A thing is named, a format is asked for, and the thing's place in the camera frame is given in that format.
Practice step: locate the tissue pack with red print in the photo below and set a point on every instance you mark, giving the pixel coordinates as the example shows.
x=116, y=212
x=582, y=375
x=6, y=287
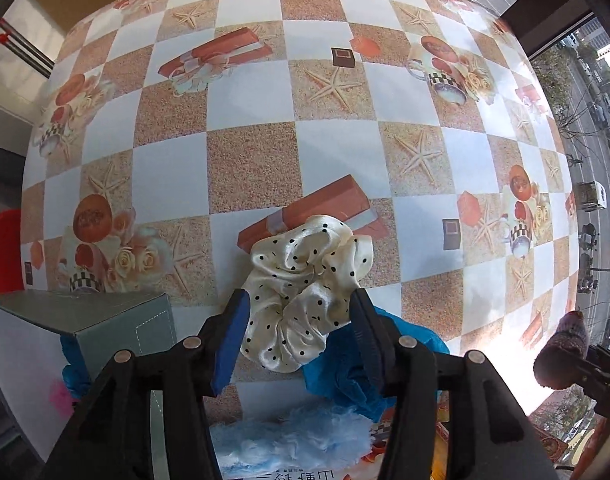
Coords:
x=361, y=471

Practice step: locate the cream polka dot scrunchie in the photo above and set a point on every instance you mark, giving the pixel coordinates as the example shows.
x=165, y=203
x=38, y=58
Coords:
x=299, y=286

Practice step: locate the white open cardboard box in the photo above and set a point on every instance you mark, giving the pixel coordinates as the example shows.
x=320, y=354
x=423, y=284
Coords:
x=42, y=332

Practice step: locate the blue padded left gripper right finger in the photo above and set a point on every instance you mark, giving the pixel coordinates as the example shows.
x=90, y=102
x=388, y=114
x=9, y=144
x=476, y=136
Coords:
x=374, y=342

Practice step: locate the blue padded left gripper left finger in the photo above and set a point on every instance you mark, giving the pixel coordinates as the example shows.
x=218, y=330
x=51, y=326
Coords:
x=227, y=338

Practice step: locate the pink sponge block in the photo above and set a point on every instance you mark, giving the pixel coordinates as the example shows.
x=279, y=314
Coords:
x=61, y=399

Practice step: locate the red handled mop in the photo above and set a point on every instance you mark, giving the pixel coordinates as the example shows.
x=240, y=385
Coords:
x=21, y=47

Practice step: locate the orange yellow paper box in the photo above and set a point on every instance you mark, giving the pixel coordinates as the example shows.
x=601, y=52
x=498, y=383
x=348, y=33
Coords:
x=569, y=416

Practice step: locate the dark maroon knitted scrunchie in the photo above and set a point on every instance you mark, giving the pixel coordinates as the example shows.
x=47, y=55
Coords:
x=556, y=366

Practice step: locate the blue cloth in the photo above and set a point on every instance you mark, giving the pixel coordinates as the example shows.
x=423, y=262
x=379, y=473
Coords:
x=339, y=376

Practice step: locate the checkered printed tablecloth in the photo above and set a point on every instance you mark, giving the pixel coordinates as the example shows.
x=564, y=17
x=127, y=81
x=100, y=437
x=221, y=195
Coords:
x=173, y=125

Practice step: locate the red plastic chair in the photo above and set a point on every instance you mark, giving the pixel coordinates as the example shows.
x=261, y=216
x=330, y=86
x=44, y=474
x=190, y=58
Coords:
x=11, y=278

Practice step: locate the light blue fluffy toy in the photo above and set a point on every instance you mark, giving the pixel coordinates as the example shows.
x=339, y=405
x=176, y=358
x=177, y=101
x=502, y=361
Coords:
x=323, y=436

